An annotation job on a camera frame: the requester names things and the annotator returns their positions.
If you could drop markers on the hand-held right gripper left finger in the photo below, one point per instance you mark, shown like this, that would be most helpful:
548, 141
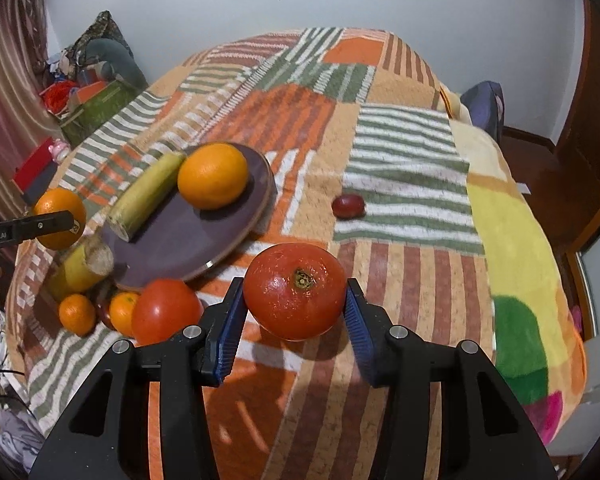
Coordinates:
227, 332

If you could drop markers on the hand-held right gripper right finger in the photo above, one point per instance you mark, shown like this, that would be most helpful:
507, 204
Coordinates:
357, 332

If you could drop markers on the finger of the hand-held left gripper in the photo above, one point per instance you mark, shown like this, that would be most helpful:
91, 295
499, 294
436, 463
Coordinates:
30, 228

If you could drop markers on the medium orange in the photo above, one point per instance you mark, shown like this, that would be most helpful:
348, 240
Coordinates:
55, 210

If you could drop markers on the large red tomato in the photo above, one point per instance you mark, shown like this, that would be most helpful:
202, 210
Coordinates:
295, 290

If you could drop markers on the round dark plate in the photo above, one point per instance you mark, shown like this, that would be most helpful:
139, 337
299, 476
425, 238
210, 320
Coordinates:
195, 232

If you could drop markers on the red box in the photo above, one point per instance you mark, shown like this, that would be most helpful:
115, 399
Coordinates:
34, 167

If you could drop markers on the short yellow banana piece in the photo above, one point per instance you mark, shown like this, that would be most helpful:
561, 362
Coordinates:
77, 270

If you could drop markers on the patchwork striped blanket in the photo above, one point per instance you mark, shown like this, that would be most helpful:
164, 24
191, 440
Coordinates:
405, 285

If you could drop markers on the pink toy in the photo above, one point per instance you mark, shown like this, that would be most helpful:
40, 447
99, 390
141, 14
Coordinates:
60, 151

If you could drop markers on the striped pink curtain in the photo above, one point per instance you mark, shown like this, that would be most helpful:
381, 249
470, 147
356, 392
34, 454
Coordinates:
10, 85

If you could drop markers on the small mandarin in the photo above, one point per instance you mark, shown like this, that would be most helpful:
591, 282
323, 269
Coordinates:
76, 314
122, 312

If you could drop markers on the red bag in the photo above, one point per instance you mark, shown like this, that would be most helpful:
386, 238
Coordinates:
57, 96

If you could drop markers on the small dark red fruit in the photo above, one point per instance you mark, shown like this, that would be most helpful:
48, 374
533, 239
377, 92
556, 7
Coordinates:
103, 312
348, 206

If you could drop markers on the green box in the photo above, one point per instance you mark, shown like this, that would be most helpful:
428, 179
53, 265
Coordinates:
97, 108

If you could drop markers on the large orange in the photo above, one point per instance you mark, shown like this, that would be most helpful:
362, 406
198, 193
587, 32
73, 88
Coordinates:
212, 176

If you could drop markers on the grey cushion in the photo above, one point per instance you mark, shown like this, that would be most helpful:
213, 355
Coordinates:
116, 62

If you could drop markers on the patterned cushion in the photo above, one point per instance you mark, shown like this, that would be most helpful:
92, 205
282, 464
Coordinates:
102, 27

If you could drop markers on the floral bed sheet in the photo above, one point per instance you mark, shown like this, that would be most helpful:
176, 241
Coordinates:
10, 435

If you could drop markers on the wooden door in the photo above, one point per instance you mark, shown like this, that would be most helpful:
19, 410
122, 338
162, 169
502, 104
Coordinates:
597, 125

